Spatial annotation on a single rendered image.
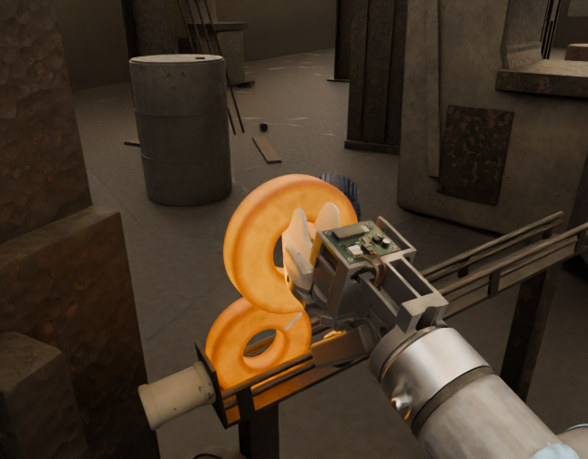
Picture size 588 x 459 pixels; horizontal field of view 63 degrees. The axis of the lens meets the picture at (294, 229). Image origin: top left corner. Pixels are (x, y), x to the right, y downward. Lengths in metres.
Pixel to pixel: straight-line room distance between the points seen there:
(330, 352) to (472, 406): 0.16
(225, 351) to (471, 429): 0.40
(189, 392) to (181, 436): 0.90
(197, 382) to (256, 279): 0.22
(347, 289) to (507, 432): 0.15
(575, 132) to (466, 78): 0.59
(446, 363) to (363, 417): 1.25
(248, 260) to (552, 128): 2.26
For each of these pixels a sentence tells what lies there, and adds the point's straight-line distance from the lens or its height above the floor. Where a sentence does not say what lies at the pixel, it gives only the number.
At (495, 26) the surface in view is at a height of 1.07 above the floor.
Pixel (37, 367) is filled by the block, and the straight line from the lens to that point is 0.60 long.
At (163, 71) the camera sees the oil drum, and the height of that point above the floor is 0.83.
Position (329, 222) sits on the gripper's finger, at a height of 0.95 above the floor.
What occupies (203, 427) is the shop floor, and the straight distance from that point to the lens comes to 1.59.
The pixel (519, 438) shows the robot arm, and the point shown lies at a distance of 0.35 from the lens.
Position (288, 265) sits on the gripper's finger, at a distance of 0.47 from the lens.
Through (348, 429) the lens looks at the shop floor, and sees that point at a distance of 1.57.
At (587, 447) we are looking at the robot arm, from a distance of 0.50.
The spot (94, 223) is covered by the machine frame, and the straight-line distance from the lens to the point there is 0.73.
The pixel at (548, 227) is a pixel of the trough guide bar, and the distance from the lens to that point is 1.13.
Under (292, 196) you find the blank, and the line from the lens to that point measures 0.49.
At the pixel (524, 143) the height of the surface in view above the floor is 0.54.
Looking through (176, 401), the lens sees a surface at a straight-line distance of 0.68.
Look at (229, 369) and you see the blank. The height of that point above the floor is 0.69.
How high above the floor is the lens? 1.14
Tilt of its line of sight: 25 degrees down
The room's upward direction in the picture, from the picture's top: straight up
